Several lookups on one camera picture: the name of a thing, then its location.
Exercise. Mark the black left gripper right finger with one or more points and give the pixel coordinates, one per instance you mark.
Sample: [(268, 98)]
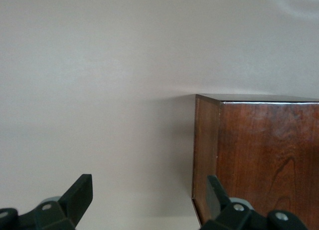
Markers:
[(236, 218)]

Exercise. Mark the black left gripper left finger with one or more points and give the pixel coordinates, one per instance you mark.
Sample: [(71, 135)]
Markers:
[(49, 217)]

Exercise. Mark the dark wooden drawer cabinet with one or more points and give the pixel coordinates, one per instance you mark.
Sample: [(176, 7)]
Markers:
[(261, 145)]

